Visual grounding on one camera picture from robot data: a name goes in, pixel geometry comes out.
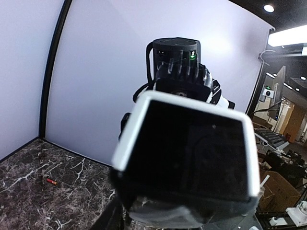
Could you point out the cardboard box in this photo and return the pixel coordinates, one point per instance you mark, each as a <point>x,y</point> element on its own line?
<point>279,194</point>

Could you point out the white remote control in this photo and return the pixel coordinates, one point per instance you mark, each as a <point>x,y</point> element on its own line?
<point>178,148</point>

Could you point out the red yellow AA battery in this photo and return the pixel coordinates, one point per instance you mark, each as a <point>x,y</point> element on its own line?
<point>51,181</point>

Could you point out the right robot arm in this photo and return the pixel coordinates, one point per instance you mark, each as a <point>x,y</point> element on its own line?
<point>173,65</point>

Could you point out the black frame post left rear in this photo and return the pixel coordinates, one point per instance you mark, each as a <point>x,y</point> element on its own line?
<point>49,67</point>

